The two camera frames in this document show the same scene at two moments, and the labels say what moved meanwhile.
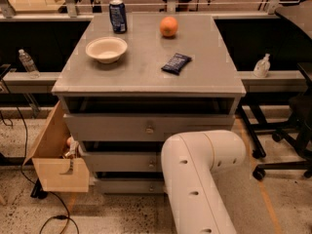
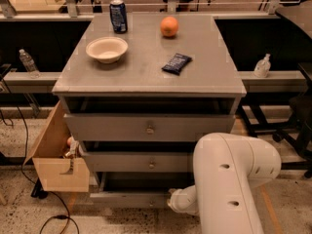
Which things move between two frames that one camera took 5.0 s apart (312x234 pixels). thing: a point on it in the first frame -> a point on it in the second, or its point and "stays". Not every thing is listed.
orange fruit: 169,26 stays
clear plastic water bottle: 29,64 stays
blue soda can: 117,16 stays
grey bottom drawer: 132,182 -> 101,199
